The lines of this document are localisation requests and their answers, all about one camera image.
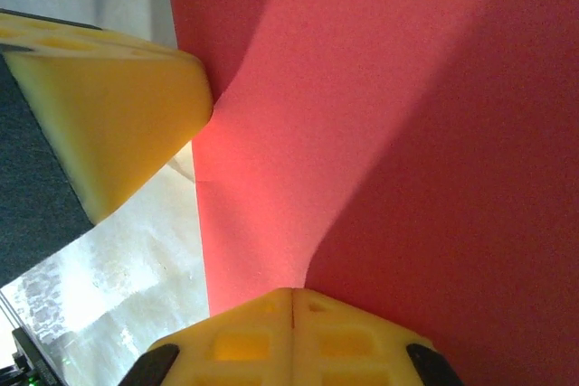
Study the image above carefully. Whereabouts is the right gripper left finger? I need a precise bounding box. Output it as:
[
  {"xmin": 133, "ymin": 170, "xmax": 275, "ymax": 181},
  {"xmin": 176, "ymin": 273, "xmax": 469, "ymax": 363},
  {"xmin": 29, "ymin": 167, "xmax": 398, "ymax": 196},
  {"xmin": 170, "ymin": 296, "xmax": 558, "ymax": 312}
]
[{"xmin": 0, "ymin": 10, "xmax": 214, "ymax": 287}]

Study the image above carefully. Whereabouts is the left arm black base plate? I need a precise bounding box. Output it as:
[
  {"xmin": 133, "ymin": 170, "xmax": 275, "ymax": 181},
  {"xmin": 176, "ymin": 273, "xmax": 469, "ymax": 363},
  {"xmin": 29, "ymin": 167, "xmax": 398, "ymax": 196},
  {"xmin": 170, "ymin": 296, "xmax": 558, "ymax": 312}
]
[{"xmin": 11, "ymin": 325, "xmax": 62, "ymax": 386}]

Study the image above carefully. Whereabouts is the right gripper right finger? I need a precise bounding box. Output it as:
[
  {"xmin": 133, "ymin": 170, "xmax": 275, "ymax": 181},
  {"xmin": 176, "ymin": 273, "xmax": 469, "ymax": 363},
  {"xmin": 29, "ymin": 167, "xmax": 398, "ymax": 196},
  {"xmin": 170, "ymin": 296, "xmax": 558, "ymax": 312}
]
[{"xmin": 119, "ymin": 287, "xmax": 463, "ymax": 386}]

